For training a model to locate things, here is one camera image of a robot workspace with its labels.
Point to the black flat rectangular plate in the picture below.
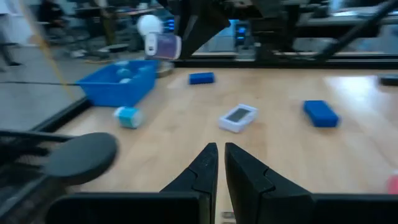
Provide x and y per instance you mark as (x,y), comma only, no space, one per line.
(389,80)

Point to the pink wall charger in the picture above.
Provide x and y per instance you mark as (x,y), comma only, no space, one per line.
(393,184)

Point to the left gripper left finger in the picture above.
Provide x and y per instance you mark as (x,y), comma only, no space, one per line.
(199,186)

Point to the white case with screen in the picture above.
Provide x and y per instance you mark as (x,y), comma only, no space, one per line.
(237,119)

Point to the person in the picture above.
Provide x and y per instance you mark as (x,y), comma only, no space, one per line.
(5,53)

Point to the white bulb on metal stand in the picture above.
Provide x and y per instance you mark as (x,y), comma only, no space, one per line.
(149,25)

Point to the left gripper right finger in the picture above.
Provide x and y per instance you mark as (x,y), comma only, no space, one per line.
(248,193)

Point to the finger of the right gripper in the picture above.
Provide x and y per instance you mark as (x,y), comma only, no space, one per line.
(202,31)

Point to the blue rectangular box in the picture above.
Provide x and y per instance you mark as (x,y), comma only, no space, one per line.
(321,113)
(201,78)

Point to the blue plastic basket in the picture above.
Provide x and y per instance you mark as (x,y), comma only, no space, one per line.
(109,93)

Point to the black aluminium table frame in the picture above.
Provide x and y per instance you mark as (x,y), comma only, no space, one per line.
(342,60)

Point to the purple wall charger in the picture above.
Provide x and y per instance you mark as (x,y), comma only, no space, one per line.
(164,46)

